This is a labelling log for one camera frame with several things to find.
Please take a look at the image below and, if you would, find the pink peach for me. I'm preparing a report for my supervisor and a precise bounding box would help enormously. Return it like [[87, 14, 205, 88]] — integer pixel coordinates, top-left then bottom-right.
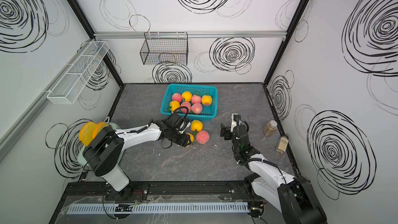
[[191, 94, 202, 104], [191, 103, 203, 115], [180, 102, 191, 114], [196, 130, 210, 144], [172, 93, 182, 103]]

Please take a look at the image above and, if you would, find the yellow peach top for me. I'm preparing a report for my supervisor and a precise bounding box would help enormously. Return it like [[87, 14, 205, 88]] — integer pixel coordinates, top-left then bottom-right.
[[190, 120, 203, 135]]

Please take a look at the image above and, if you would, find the pink peach bottom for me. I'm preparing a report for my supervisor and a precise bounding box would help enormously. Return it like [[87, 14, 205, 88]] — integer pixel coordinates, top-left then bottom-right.
[[191, 103, 203, 115]]

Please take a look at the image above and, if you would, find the yellow red peach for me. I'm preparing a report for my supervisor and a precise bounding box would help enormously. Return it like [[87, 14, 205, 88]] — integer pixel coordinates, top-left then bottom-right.
[[202, 95, 212, 106]]

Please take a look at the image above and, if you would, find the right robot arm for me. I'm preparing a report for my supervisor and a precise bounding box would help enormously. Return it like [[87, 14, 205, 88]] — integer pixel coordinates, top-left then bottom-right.
[[220, 114, 327, 224]]

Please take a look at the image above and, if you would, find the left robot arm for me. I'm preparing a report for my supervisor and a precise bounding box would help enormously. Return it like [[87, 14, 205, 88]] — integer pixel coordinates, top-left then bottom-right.
[[78, 113, 193, 192]]

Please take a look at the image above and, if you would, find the teal plastic basket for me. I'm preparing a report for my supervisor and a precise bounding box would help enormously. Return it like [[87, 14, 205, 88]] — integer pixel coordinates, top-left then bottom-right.
[[160, 83, 219, 122]]

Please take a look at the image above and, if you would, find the brown spice jar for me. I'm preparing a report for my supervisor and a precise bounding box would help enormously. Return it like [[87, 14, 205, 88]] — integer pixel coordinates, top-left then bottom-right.
[[263, 120, 278, 136]]

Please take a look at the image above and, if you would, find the beige spice jar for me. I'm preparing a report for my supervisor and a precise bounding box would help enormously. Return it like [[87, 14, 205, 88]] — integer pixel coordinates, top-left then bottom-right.
[[276, 135, 289, 154]]

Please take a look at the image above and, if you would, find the right yellow toast slice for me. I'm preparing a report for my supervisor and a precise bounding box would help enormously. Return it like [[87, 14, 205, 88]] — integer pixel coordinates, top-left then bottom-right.
[[92, 122, 109, 139]]

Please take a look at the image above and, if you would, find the yellow toast slice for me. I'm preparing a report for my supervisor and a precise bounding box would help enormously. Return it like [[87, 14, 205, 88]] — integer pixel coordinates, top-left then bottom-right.
[[92, 122, 109, 139], [78, 121, 97, 146]]

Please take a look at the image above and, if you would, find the left yellow toast slice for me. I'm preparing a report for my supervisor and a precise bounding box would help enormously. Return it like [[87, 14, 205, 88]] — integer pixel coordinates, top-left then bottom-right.
[[78, 121, 97, 146]]

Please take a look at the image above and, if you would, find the mint green toaster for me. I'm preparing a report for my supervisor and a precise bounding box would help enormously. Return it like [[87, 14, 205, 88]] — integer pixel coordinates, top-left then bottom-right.
[[77, 122, 123, 171]]

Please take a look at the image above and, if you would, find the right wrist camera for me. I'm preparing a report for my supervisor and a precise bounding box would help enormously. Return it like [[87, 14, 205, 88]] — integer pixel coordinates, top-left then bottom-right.
[[231, 114, 241, 133]]

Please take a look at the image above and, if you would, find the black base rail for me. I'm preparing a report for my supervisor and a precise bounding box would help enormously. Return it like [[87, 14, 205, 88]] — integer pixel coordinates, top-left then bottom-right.
[[62, 180, 261, 202]]

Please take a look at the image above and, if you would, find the white slotted cable duct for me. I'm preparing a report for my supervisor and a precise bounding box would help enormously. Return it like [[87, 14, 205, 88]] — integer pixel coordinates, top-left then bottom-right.
[[66, 202, 250, 215]]

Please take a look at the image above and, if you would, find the black wire wall basket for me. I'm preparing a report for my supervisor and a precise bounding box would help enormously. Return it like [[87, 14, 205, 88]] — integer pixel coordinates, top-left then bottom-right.
[[140, 32, 189, 65]]

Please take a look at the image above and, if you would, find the white mesh wall shelf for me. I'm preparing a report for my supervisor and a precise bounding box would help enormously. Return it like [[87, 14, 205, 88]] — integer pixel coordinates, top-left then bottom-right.
[[47, 41, 110, 104]]

